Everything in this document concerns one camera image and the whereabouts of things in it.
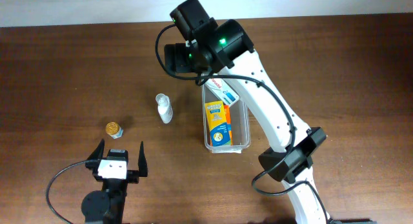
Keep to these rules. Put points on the white spray bottle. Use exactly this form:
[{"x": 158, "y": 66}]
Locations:
[{"x": 164, "y": 108}]

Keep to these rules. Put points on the orange medicine box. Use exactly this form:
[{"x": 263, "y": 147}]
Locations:
[{"x": 228, "y": 119}]

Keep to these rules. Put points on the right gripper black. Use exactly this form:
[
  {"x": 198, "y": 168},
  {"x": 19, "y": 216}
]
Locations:
[{"x": 178, "y": 50}]

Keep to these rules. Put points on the yellow medicine box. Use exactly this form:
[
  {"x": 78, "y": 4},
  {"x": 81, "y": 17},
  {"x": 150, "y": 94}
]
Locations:
[{"x": 217, "y": 124}]

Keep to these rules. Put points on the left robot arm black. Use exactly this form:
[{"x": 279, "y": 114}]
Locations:
[{"x": 107, "y": 205}]

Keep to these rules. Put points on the clear plastic container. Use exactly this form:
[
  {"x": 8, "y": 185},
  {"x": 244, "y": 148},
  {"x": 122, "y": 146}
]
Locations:
[{"x": 239, "y": 122}]

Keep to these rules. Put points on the white green medicine box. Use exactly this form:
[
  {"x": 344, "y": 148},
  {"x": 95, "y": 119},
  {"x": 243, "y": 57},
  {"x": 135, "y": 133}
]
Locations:
[{"x": 222, "y": 91}]

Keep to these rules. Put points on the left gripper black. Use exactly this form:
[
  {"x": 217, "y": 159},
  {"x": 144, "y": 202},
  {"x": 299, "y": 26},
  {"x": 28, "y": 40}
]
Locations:
[{"x": 133, "y": 175}]

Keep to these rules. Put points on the small gold lid jar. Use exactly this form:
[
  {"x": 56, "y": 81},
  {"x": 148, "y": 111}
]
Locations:
[{"x": 114, "y": 130}]

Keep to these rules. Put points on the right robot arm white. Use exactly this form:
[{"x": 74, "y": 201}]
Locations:
[{"x": 213, "y": 51}]

